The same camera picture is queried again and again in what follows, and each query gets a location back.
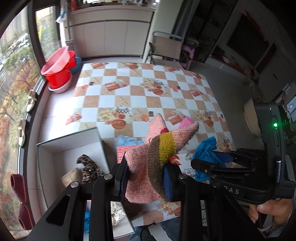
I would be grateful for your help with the cream shoe far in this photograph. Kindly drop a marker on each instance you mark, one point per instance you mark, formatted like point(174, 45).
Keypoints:
point(31, 100)

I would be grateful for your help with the checkered printed tablecloth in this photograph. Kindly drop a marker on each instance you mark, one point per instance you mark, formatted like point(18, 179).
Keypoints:
point(122, 98)

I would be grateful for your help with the light blue fluffy cloth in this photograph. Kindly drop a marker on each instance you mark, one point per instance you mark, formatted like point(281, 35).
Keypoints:
point(128, 141)

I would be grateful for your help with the blue basin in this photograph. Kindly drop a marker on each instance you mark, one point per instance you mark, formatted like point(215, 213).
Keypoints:
point(78, 64)

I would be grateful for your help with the beige knit hat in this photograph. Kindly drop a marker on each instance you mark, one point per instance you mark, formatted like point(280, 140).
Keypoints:
point(73, 175)

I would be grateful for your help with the person's right hand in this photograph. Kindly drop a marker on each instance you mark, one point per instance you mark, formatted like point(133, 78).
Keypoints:
point(280, 210)

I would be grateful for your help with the cream polka dot scrunchie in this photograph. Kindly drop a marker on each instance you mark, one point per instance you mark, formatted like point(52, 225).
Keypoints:
point(117, 212)

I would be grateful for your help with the white printed snack bag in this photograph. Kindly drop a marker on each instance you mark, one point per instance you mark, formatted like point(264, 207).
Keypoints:
point(183, 161)

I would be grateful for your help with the pink striped knit hat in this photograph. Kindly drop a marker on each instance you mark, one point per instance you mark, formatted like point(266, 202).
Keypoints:
point(146, 161)

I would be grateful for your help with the white open storage box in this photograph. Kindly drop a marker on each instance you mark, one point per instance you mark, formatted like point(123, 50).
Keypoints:
point(82, 193)

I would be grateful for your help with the red plastic bucket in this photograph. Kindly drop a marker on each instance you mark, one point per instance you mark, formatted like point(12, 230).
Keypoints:
point(59, 79)

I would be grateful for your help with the person's jeans leg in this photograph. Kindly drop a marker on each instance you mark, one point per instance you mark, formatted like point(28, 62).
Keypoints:
point(166, 230)

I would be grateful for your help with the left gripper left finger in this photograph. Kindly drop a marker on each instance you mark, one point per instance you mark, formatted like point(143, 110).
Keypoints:
point(121, 175)

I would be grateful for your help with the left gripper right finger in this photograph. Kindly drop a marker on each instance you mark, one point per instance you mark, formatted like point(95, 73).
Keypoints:
point(171, 183)

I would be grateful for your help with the leopard print scrunchie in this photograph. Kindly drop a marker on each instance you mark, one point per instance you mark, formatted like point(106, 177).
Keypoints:
point(91, 170)

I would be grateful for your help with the pink sponge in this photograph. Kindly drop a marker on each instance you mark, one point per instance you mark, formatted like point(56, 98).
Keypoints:
point(186, 122)

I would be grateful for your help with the red patterned tissue box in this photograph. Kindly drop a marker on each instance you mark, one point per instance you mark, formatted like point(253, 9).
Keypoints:
point(122, 152)

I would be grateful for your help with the cream shoe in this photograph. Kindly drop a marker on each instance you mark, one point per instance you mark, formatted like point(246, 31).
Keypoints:
point(21, 132)
point(31, 100)

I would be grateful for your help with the round beige ottoman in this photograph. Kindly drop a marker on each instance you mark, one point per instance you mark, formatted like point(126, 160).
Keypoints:
point(251, 118)

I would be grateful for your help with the pink plastic basin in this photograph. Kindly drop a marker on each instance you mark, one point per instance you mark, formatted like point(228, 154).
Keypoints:
point(56, 62)

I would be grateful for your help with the white basin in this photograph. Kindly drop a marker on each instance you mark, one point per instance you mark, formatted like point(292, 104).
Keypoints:
point(61, 89)

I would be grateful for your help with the cream shoe near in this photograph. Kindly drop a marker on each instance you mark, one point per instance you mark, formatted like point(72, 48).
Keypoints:
point(21, 132)

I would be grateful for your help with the folding chair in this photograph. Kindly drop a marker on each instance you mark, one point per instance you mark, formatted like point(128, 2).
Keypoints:
point(165, 49)

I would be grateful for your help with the dark red knit slipper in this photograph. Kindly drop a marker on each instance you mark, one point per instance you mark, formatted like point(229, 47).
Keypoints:
point(18, 186)
point(24, 217)

